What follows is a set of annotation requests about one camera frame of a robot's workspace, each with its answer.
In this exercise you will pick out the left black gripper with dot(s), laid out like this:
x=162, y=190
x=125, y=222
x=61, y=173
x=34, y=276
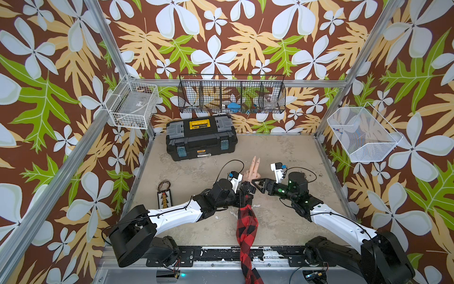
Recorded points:
x=239, y=196

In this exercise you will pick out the beaded keychain tag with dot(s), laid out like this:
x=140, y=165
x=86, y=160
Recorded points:
x=164, y=194

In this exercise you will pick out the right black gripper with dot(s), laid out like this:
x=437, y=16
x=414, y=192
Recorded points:
x=270, y=186

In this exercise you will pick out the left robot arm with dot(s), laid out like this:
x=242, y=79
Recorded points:
x=132, y=237

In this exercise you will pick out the white wire basket left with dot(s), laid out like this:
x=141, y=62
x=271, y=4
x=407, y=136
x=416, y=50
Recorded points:
x=132, y=104

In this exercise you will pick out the mannequin hand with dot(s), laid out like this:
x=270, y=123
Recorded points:
x=252, y=173

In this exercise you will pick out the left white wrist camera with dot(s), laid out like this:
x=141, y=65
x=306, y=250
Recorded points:
x=235, y=178

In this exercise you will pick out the black wire basket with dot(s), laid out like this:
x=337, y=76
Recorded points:
x=231, y=94

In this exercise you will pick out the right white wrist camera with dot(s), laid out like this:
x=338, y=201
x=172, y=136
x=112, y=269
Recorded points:
x=279, y=170

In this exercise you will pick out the white mesh basket right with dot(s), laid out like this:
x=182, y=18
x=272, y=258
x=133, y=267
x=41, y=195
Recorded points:
x=364, y=133

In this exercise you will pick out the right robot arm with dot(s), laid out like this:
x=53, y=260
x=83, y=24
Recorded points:
x=377, y=257

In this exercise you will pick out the black toolbox yellow label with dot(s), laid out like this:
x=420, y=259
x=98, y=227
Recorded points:
x=201, y=137

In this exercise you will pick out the red plaid sleeved forearm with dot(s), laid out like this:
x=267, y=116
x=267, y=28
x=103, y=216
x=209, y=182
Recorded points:
x=246, y=231

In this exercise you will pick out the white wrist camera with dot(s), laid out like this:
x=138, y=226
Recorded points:
x=235, y=178
x=279, y=170

